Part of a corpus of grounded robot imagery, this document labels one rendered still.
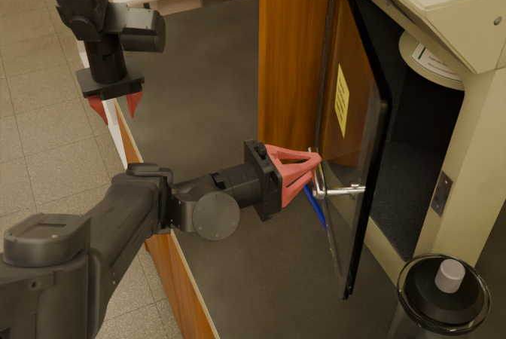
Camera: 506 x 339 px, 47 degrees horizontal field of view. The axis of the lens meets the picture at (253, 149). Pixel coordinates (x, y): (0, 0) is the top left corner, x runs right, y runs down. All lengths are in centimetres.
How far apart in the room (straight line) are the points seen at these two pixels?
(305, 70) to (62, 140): 183
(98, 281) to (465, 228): 59
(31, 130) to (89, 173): 42
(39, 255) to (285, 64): 71
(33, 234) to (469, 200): 60
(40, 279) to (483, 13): 44
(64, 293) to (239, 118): 95
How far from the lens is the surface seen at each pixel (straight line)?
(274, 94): 103
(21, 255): 36
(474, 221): 89
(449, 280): 72
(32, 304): 35
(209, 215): 67
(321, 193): 77
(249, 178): 75
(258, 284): 99
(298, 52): 100
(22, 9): 373
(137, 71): 100
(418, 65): 79
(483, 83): 68
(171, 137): 124
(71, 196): 247
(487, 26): 61
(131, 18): 91
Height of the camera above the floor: 177
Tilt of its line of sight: 44 degrees down
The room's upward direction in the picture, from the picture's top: straight up
